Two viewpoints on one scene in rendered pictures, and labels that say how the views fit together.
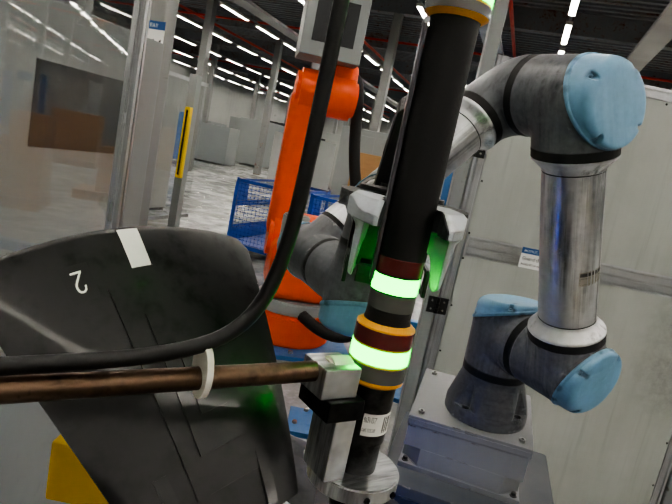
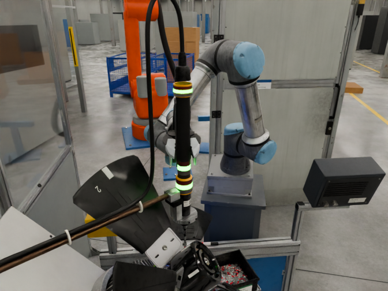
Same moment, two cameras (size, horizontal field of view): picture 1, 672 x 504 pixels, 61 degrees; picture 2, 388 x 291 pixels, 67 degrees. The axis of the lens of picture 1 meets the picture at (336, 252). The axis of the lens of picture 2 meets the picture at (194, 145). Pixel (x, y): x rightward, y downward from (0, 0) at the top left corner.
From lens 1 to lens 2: 37 cm
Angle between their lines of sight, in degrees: 14
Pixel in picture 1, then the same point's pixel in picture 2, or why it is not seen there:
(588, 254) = (256, 112)
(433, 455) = (219, 187)
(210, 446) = (145, 220)
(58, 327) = (97, 203)
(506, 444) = (243, 178)
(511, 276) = not seen: hidden behind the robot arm
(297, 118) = (130, 25)
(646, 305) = (306, 93)
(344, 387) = (176, 197)
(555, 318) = (249, 135)
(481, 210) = not seen: hidden behind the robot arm
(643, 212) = (299, 52)
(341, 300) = not seen: hidden behind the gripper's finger
